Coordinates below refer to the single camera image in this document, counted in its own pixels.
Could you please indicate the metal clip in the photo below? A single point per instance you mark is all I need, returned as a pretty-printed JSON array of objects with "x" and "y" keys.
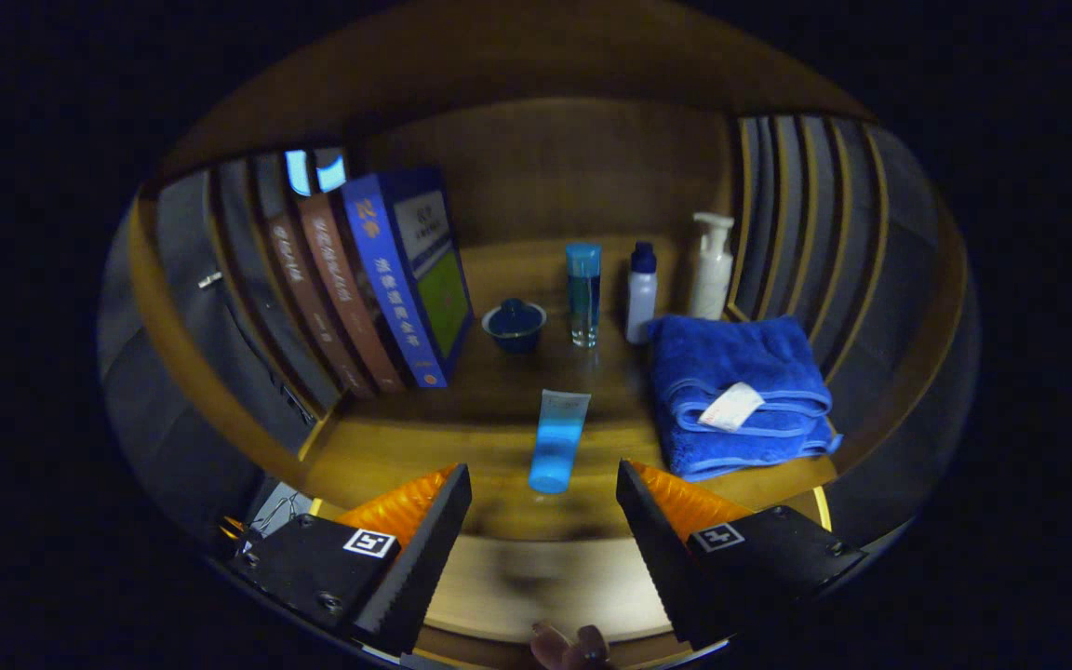
[{"x": 210, "y": 278}]

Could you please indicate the clear teal bottle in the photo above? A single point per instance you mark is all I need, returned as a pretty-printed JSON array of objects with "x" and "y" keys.
[{"x": 582, "y": 298}]

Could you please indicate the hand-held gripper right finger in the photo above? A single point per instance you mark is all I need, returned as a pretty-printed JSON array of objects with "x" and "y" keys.
[{"x": 666, "y": 558}]

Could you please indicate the wooden cabinet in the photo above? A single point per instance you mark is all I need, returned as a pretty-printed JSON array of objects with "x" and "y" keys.
[{"x": 545, "y": 167}]

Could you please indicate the dark brown book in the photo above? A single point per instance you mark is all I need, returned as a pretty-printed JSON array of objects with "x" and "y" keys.
[{"x": 299, "y": 279}]

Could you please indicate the white pump bottle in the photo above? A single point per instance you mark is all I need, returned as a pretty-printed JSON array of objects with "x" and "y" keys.
[{"x": 711, "y": 279}]

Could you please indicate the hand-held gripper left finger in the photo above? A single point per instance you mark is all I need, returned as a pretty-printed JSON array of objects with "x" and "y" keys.
[{"x": 424, "y": 558}]

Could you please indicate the reddish brown book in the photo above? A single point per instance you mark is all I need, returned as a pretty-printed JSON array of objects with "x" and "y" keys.
[{"x": 341, "y": 279}]

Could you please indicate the light blue tube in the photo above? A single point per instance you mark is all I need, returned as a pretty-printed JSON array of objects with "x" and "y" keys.
[{"x": 557, "y": 447}]

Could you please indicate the blue book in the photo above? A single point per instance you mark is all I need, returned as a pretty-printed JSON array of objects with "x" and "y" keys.
[{"x": 387, "y": 279}]

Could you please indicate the blue lidded teacup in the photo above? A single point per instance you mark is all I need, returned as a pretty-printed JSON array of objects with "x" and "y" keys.
[{"x": 514, "y": 326}]

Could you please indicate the blue folded towel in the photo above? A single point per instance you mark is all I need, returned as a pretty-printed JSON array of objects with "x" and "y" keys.
[{"x": 731, "y": 358}]

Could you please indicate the wooden countertop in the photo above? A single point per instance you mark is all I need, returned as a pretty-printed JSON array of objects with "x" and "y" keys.
[{"x": 499, "y": 391}]

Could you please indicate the white bottle blue cap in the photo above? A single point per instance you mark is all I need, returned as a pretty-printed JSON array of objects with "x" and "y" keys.
[{"x": 640, "y": 302}]

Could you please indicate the wooden drawer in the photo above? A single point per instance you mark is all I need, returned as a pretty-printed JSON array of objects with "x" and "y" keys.
[{"x": 545, "y": 605}]

